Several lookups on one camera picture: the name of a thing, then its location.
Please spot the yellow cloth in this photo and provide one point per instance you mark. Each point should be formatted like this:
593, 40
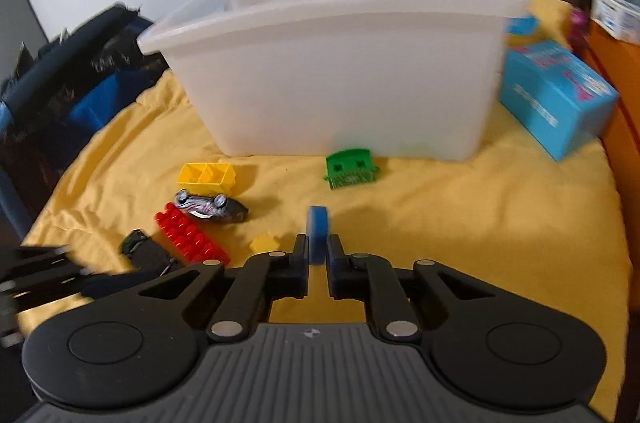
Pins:
510, 215

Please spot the small yellow flat piece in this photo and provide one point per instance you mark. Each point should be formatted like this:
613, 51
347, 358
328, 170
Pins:
264, 244

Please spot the orange box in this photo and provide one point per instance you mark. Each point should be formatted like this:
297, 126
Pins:
618, 63

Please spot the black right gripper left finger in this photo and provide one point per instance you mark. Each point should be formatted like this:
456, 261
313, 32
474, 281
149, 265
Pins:
248, 292

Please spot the white blue small carton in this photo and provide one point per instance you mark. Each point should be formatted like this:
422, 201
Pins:
619, 18

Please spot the red toy brick plate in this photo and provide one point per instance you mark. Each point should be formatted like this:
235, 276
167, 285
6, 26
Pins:
189, 240

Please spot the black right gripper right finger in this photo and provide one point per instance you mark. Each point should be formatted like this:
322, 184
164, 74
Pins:
383, 290

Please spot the silver patterned toy car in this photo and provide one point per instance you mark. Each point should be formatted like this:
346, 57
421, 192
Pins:
218, 208

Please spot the white translucent plastic bin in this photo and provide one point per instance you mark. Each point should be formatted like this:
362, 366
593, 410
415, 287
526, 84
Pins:
402, 78

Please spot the small black toy car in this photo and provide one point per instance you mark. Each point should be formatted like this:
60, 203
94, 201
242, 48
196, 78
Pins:
147, 255

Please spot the green toy fence piece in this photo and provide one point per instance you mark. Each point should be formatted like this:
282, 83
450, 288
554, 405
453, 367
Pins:
350, 167

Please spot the light blue cardboard box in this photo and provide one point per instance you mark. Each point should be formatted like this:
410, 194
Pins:
559, 99

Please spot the blue round disc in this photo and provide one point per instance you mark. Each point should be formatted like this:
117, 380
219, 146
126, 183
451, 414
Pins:
317, 233

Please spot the large yellow toy brick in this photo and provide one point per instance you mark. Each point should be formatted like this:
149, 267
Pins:
207, 178

